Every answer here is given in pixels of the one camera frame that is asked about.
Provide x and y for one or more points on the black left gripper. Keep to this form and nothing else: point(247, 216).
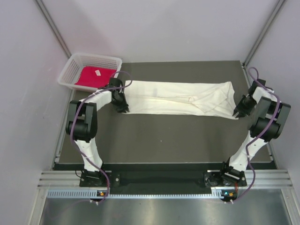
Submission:
point(123, 106)

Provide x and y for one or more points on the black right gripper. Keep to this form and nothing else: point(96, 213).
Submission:
point(239, 108)

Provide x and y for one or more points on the white t shirt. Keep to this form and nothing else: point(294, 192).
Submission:
point(176, 98)

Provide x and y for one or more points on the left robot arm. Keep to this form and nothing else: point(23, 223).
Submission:
point(82, 127)

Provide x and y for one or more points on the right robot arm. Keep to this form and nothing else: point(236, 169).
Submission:
point(269, 116)

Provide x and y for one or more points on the red folded t shirt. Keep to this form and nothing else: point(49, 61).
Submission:
point(95, 77)

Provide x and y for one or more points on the white plastic laundry basket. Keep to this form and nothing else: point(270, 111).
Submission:
point(78, 61)

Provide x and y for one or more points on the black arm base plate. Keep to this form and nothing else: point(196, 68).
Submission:
point(122, 178)

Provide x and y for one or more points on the aluminium front rail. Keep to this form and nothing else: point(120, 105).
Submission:
point(264, 179)

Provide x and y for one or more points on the white slotted cable duct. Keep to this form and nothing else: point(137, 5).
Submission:
point(97, 194)

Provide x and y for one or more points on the right aluminium frame post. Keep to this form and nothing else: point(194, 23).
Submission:
point(265, 29)

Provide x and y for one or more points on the aluminium frame post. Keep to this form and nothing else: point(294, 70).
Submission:
point(265, 29)
point(53, 27)

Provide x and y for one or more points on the left aluminium frame post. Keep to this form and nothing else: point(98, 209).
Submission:
point(53, 27)

